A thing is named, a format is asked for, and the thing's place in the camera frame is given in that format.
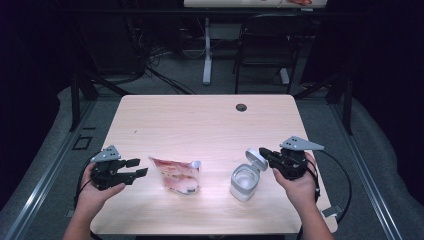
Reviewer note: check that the person's right hand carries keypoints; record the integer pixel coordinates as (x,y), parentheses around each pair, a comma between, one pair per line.
(300,193)

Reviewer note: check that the orange object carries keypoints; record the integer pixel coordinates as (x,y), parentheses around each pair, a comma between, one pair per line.
(300,2)

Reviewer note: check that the person's left hand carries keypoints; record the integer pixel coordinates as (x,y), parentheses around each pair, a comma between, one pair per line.
(93,200)

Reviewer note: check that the black folding chair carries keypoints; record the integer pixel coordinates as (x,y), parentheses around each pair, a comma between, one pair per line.
(273,23)

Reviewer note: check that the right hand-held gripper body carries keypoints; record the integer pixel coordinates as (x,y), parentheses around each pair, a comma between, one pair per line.
(290,163)

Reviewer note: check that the black metal stand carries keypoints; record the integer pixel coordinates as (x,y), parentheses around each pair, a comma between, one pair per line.
(348,110)
(75,106)

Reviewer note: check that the pink white refill pouch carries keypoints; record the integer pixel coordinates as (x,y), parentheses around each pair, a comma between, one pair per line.
(176,176)

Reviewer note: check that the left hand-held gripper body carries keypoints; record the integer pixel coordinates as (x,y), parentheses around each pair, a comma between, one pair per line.
(108,175)

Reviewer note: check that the aluminium floor rail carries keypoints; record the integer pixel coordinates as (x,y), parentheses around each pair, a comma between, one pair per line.
(373,196)
(33,203)

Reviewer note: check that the white background desk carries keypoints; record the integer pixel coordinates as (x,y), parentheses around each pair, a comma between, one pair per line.
(207,66)

